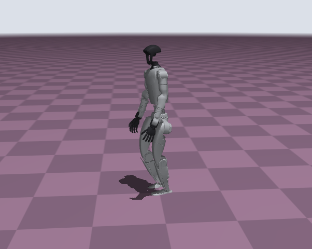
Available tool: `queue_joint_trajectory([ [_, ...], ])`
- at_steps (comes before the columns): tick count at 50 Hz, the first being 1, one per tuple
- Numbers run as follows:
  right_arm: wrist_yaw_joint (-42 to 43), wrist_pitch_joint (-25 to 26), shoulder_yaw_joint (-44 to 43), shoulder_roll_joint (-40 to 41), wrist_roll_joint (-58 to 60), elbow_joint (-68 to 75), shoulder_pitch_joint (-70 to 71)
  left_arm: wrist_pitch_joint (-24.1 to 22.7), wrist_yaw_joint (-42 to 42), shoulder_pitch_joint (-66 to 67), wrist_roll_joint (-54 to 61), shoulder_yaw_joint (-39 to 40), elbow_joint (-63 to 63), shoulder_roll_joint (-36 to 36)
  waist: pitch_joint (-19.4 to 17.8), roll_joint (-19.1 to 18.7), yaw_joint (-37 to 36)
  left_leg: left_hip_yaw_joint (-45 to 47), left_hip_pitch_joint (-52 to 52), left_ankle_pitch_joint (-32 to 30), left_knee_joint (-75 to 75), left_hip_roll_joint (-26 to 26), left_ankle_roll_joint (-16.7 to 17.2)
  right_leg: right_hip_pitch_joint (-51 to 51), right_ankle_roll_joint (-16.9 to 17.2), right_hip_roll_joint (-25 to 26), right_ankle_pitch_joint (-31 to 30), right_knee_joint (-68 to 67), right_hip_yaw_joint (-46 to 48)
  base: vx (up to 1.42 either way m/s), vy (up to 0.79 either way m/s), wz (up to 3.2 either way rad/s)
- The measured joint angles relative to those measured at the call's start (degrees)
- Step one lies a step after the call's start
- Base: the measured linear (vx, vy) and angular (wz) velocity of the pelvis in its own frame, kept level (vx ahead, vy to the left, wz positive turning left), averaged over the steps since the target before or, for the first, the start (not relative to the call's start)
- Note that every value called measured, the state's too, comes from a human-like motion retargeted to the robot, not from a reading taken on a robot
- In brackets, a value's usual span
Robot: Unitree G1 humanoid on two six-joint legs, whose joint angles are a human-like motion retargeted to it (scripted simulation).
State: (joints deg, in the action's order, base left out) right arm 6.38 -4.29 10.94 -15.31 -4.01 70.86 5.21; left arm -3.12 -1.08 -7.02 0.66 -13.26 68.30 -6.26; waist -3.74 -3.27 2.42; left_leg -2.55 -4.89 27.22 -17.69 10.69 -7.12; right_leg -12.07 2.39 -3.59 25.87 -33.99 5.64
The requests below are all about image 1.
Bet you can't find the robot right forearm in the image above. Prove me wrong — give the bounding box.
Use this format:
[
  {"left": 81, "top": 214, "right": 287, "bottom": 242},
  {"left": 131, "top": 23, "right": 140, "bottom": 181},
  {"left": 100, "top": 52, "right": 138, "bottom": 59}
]
[{"left": 138, "top": 95, "right": 149, "bottom": 118}]

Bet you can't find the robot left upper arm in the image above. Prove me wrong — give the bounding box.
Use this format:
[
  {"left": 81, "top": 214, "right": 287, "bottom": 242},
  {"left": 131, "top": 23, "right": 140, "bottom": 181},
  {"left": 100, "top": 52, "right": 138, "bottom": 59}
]
[{"left": 157, "top": 70, "right": 168, "bottom": 101}]

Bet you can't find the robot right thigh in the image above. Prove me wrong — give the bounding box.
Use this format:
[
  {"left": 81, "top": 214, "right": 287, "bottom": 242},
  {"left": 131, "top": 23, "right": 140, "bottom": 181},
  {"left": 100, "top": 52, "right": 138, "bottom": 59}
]
[{"left": 139, "top": 116, "right": 153, "bottom": 162}]

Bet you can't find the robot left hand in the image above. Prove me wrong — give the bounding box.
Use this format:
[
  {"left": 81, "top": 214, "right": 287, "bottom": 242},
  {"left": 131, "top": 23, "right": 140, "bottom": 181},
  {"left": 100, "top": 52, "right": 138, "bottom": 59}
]
[{"left": 141, "top": 119, "right": 159, "bottom": 142}]

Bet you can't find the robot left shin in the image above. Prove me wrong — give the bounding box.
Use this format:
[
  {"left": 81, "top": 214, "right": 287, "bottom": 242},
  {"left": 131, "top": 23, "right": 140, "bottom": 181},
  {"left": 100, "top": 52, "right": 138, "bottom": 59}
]
[{"left": 154, "top": 159, "right": 169, "bottom": 192}]

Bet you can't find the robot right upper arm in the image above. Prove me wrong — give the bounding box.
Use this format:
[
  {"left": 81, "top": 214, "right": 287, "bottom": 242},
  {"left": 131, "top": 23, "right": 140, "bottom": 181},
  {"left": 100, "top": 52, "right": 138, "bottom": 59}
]
[{"left": 142, "top": 70, "right": 149, "bottom": 99}]

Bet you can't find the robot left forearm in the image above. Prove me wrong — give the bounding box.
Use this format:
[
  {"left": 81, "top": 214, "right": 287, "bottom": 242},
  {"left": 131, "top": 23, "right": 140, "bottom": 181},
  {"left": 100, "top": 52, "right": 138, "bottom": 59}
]
[{"left": 152, "top": 95, "right": 166, "bottom": 126}]

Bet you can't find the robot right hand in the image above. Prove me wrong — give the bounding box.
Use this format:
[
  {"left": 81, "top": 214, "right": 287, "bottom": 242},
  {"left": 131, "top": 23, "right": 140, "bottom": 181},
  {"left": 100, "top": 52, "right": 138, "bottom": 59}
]
[{"left": 129, "top": 112, "right": 142, "bottom": 133}]

